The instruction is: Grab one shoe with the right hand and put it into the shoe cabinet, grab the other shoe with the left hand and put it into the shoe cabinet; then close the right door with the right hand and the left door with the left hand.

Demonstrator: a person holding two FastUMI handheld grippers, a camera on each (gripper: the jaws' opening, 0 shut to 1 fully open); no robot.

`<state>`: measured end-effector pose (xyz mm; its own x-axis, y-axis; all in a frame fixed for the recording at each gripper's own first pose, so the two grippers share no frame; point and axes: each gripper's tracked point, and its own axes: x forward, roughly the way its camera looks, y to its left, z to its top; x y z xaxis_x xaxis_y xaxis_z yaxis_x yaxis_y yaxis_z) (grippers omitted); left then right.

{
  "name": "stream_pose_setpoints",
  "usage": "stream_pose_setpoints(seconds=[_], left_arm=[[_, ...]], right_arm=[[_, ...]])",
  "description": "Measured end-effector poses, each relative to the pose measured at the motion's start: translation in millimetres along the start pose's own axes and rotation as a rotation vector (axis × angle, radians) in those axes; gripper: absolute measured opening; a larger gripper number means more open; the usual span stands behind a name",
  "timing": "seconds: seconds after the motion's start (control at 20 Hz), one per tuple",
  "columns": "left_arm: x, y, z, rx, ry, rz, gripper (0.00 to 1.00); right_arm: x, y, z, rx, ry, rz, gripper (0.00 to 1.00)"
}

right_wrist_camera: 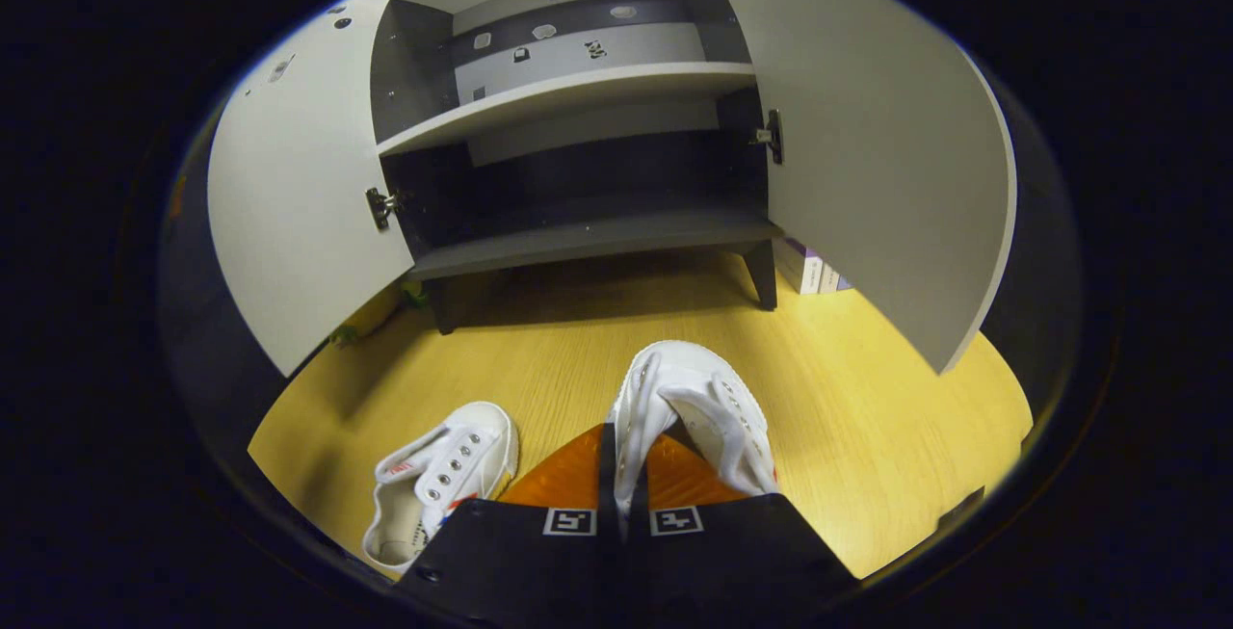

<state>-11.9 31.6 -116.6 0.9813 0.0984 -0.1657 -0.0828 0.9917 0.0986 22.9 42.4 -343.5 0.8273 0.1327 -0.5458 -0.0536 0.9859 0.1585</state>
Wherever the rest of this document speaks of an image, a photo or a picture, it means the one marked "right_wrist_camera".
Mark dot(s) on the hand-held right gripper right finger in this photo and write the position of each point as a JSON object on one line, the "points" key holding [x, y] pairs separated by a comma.
{"points": [[732, 562]]}

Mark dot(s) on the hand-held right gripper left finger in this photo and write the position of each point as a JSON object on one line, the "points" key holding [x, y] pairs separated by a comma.
{"points": [[608, 475]]}

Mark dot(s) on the white canvas shoe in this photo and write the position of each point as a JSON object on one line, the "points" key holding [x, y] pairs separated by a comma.
{"points": [[694, 388], [453, 456]]}

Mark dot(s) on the white shoe cabinet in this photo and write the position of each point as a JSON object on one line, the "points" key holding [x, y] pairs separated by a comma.
{"points": [[578, 229]]}

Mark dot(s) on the white shoe cabinet door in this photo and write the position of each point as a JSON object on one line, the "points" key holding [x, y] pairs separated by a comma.
{"points": [[299, 186], [867, 157]]}

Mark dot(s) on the pale spine book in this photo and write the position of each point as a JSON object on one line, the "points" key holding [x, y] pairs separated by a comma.
{"points": [[800, 268], [828, 278]]}

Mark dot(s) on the yellow plush toy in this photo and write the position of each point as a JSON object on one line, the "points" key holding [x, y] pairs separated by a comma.
{"points": [[371, 316]]}

